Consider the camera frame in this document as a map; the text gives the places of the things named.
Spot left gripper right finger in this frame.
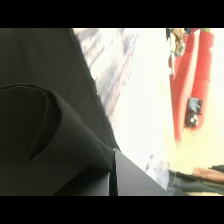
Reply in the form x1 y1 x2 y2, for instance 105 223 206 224
113 148 171 197

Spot black pants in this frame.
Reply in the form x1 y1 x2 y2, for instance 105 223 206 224
0 28 120 197

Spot heap of clothes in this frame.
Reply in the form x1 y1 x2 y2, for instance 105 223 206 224
167 164 224 197

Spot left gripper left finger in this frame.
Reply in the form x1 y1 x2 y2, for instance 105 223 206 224
54 170 112 197

